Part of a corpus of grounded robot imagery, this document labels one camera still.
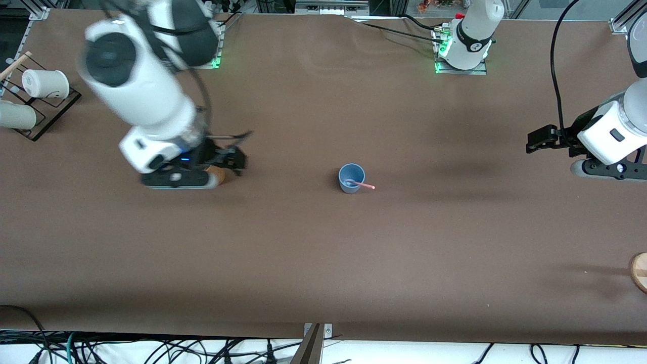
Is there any blue cup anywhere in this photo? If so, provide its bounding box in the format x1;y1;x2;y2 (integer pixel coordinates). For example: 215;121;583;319
338;163;366;194

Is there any white cup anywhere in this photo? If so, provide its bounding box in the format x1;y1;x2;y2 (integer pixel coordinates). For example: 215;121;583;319
22;69;70;100
0;100;37;130

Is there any round wooden board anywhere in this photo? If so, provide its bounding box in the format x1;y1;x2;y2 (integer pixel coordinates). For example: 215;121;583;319
629;252;647;294

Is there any grey metal box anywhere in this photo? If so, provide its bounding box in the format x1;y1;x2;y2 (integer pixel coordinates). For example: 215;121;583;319
295;0;371;16

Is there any wooden rack stick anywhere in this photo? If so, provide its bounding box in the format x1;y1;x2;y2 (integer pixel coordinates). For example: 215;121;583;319
0;51;32;82

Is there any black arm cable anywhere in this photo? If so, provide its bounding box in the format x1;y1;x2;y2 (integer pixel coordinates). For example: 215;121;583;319
550;0;580;133

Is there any aluminium frame profile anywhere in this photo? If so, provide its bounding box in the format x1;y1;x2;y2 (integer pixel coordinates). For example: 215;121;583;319
29;0;53;21
609;0;647;35

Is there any black wire cup rack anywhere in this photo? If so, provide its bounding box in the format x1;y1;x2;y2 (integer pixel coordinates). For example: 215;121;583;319
0;55;82;142

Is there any black base cable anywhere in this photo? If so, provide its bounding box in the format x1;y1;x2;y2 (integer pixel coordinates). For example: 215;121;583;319
354;14;441;42

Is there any metal table bracket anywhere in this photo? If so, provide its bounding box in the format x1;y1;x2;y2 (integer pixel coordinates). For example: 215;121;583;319
303;323;333;339

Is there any dark camera pole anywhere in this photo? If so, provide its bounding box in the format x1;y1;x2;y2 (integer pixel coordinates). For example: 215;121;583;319
290;324;325;364

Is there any black floor cable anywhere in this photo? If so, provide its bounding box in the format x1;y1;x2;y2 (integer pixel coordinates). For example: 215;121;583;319
0;304;49;364

